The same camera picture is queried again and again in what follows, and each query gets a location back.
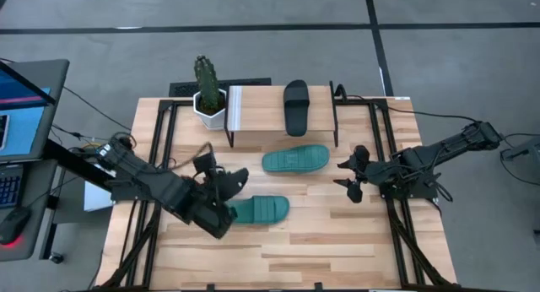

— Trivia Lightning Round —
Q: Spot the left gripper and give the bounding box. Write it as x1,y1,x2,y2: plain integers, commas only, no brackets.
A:
192,168,237,239

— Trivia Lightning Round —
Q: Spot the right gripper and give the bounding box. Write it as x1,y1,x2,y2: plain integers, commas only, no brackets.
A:
332,146,397,204

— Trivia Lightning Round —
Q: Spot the teal rubber slide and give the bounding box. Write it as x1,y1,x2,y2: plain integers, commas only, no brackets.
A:
227,194,291,225
261,143,332,174

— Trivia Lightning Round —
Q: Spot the green cactus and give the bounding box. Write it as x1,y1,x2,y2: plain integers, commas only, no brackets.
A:
193,54,221,111

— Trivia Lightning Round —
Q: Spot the white box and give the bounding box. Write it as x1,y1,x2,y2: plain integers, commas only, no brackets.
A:
83,180,116,213

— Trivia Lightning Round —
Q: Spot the black desk support bar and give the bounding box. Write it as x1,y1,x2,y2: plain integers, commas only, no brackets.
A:
41,138,115,192

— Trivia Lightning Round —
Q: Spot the grey stand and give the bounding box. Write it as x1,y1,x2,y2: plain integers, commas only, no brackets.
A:
501,135,540,166

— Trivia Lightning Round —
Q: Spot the grey computer desk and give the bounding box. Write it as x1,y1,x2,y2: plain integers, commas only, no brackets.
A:
0,156,59,262

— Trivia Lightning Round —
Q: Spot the grey monitor with blue screen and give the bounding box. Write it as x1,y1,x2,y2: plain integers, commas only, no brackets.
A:
0,58,71,165

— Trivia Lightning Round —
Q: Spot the backlit keyboard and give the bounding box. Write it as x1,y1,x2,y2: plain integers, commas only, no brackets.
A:
0,164,24,209

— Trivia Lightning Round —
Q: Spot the black computer mouse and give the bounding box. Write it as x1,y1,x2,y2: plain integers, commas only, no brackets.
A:
0,206,31,246

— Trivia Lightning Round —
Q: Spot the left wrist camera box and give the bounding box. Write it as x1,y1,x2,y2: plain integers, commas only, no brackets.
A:
192,151,218,176

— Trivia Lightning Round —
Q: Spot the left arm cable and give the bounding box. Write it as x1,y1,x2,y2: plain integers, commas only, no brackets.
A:
166,140,214,171

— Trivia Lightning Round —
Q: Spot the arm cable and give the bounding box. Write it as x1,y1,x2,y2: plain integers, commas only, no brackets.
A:
335,83,482,124
166,140,214,171

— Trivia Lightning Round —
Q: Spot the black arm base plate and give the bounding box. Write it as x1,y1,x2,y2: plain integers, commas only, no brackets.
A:
110,184,143,203
377,173,440,200

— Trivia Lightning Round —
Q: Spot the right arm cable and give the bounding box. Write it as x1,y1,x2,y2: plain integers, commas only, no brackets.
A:
335,83,482,124

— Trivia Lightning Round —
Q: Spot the yellow and black cable bundle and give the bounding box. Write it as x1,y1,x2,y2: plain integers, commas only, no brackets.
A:
78,142,109,157

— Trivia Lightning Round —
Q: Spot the black floor cable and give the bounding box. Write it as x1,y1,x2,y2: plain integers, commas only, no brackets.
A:
50,123,130,142
499,132,540,187
62,85,132,132

